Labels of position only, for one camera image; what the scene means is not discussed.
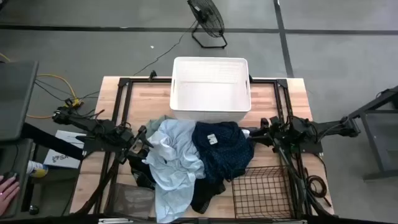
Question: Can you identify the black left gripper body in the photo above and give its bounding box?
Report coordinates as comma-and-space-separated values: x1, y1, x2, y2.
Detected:
116, 126, 141, 150

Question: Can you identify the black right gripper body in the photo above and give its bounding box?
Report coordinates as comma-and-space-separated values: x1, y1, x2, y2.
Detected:
260, 115, 290, 146

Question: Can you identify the pale grey-green cloth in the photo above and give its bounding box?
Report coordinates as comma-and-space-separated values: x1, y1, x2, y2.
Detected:
145, 114, 175, 139

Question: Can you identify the black wire basket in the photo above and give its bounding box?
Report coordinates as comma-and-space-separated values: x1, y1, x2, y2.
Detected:
230, 165, 295, 220

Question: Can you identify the black ribbed garment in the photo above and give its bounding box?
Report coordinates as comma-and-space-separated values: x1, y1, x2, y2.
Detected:
127, 149, 156, 190

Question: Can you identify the light blue patterned shirt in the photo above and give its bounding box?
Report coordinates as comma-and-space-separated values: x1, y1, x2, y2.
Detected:
142, 119, 206, 224

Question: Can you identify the dark navy garment with tag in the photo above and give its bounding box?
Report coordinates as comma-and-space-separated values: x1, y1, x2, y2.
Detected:
191, 121, 255, 184

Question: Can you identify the black garment with grey stripes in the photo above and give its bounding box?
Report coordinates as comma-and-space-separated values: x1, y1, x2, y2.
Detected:
190, 177, 227, 215

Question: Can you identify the grey translucent bag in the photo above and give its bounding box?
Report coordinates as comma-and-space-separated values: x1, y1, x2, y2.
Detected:
111, 182, 156, 218

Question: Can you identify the white perforated plastic laundry basket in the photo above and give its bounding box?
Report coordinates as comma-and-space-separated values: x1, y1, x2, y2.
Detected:
169, 56, 252, 123

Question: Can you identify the white printed cardboard box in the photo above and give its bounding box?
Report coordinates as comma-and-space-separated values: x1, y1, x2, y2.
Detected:
42, 129, 90, 170

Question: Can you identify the black diagonal support bar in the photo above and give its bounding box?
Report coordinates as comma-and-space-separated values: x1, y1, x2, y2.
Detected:
20, 122, 86, 162

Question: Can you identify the white and yellow canister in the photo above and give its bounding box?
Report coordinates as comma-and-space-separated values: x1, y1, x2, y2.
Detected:
26, 160, 49, 179

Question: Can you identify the dark operator desk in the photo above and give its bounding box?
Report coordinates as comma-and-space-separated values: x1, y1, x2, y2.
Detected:
0, 138, 34, 218

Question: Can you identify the dark grey flat panel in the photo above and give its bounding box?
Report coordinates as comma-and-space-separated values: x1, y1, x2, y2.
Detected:
0, 60, 40, 142

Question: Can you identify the black computer mouse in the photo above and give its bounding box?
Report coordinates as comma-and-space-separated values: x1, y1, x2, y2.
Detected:
2, 171, 19, 184

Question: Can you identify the black floor fan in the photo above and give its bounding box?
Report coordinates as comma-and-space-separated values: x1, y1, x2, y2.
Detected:
187, 0, 228, 49

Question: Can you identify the person's hand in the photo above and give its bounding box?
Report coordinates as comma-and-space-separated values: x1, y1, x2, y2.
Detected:
0, 175, 20, 216

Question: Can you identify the black cable bundle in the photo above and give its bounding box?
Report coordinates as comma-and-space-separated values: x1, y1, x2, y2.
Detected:
273, 142, 312, 215

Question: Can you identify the black metal table frame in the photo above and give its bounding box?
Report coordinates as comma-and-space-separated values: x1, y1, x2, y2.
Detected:
74, 70, 333, 218

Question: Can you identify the coiled black cable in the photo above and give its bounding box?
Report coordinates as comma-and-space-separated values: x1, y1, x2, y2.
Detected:
306, 175, 332, 208

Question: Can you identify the yellow cable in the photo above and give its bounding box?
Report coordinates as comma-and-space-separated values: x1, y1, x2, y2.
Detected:
0, 52, 85, 119

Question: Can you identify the black fan cable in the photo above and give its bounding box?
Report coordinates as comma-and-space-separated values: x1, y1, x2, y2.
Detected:
132, 19, 198, 77

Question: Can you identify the black side table frame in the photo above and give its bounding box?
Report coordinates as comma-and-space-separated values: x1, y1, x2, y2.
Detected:
348, 85, 398, 181

